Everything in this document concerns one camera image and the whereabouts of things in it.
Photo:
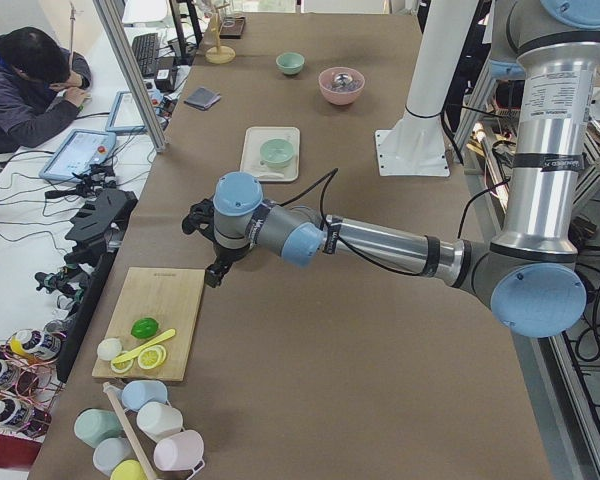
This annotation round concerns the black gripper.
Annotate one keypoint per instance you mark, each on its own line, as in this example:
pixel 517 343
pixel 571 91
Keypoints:
pixel 223 258

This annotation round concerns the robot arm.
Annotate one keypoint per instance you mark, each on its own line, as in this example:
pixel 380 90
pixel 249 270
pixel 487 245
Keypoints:
pixel 526 273

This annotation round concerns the bamboo cutting board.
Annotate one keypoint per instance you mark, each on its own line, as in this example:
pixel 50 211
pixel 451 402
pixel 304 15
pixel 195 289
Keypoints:
pixel 155 315

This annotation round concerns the white ceramic spoon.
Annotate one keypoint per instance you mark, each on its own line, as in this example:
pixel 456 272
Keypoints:
pixel 273 176

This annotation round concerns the yellow plastic knife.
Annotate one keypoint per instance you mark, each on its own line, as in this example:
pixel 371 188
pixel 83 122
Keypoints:
pixel 132 354

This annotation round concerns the green lime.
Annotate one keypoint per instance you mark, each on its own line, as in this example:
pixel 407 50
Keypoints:
pixel 144 328

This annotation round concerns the cream rabbit serving tray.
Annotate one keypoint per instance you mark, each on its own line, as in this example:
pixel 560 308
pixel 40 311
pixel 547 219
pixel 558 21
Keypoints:
pixel 255 136

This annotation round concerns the green bowl on tray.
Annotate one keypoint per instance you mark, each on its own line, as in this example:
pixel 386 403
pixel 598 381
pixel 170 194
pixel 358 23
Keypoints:
pixel 276 153

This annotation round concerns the lemon slice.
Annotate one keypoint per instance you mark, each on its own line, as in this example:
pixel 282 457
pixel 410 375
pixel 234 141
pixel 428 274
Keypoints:
pixel 121 367
pixel 152 357

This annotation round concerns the white garlic bulb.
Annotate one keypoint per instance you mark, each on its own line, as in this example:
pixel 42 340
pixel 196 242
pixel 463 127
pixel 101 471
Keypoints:
pixel 109 348

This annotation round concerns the grey folded cloth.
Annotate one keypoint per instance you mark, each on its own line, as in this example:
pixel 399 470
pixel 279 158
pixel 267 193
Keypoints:
pixel 202 98

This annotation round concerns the blue plastic mug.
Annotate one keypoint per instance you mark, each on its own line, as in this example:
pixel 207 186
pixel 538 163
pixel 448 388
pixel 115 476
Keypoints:
pixel 138 393

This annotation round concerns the blue teach pendant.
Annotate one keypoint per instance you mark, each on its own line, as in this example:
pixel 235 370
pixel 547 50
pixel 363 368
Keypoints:
pixel 124 116
pixel 81 150

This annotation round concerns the white plastic mug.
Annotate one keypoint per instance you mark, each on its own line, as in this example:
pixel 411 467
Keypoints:
pixel 159 421

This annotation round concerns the pink plastic mug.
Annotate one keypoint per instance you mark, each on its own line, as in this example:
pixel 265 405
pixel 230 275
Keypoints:
pixel 179 452

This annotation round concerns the wooden mug tree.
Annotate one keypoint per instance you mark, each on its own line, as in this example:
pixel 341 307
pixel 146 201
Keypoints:
pixel 217 53

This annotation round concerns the green bowl near mug tree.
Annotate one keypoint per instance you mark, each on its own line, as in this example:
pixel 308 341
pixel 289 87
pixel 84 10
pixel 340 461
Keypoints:
pixel 290 63

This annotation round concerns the pink bowl with ice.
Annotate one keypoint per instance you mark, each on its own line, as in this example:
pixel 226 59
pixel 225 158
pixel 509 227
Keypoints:
pixel 340 99

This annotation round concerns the green plastic mug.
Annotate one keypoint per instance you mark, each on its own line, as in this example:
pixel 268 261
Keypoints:
pixel 92 426

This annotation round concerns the black keyboard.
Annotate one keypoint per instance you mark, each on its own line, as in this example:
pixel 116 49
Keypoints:
pixel 145 49

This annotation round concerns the grey plastic mug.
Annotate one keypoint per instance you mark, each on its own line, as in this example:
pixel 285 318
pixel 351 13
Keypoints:
pixel 110 453

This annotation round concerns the yellow plastic mug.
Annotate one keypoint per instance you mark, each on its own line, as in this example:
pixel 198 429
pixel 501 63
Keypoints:
pixel 128 470

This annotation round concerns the seated person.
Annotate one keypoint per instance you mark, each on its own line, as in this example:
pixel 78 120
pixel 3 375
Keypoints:
pixel 42 88

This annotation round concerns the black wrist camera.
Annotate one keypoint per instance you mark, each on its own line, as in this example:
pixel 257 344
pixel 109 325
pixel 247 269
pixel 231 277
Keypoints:
pixel 200 219

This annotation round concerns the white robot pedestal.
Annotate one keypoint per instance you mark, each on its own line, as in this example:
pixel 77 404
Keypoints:
pixel 415 146

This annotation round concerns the aluminium frame post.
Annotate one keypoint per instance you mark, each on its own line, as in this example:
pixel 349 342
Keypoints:
pixel 122 50

